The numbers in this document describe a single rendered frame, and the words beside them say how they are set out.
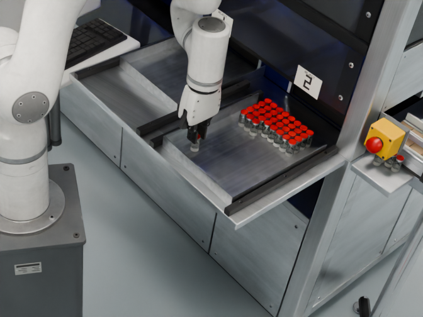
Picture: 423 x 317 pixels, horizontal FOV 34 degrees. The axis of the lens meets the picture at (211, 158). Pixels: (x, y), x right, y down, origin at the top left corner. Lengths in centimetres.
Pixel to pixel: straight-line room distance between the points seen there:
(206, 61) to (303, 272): 89
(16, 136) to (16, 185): 13
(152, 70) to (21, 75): 78
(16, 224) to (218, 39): 60
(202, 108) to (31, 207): 45
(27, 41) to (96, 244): 149
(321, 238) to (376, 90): 54
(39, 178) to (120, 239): 121
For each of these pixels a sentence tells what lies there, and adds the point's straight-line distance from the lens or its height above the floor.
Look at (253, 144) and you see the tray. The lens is 180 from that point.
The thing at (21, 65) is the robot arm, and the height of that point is 130.
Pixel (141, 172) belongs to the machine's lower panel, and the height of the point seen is 18.
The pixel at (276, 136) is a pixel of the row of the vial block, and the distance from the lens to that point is 179.
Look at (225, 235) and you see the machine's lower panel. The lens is 241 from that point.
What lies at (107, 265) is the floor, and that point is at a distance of 260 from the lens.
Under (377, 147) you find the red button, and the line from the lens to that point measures 171.
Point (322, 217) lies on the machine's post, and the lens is 200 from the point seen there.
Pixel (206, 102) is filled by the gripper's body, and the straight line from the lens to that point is 162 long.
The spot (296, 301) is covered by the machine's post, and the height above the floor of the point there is 25.
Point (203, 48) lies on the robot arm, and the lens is 152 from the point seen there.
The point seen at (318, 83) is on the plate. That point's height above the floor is 104.
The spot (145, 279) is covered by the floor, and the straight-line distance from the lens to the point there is 257.
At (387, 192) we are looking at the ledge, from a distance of 180.
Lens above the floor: 204
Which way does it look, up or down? 42 degrees down
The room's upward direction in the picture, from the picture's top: 10 degrees clockwise
